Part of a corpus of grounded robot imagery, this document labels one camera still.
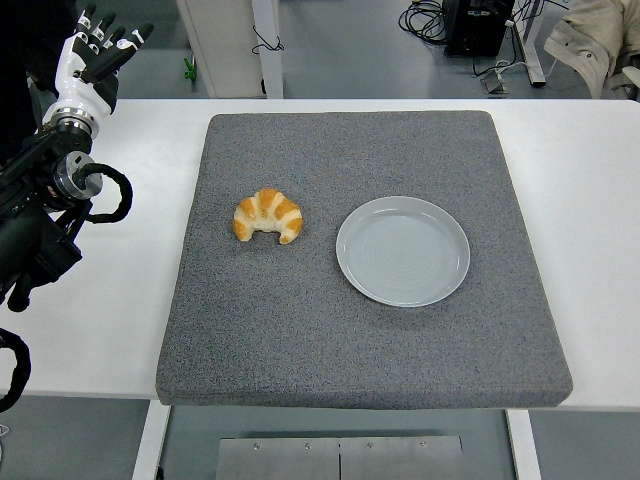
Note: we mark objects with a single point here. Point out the white cabinet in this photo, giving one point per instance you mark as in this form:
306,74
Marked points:
225,45

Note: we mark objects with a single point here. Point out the croissant bread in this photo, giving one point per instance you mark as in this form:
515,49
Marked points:
267,210

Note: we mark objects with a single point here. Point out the small green object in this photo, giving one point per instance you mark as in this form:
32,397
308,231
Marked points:
189,67

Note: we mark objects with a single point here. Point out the black computer box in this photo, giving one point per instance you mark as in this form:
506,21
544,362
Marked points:
475,30

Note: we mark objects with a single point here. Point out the grey floor adapter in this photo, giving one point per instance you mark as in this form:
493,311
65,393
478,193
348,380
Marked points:
495,84

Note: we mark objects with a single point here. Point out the grey metal plate with screws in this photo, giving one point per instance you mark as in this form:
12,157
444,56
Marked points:
300,460

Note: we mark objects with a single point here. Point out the white desk leg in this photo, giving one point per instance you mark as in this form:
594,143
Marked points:
532,55

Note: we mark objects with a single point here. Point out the grey round plate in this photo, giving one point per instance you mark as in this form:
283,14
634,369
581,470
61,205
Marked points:
402,252

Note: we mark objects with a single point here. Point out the grey speckled mat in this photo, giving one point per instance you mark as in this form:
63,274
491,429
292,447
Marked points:
350,340

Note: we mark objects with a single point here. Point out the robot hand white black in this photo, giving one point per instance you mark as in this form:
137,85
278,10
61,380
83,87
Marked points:
82,92

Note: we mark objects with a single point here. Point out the beige jacket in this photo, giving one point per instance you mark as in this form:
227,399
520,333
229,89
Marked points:
590,35

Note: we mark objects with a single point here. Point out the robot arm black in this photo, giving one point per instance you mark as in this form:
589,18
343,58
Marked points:
30,235

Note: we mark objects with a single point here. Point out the white table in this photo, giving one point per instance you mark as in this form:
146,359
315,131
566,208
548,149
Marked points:
100,300

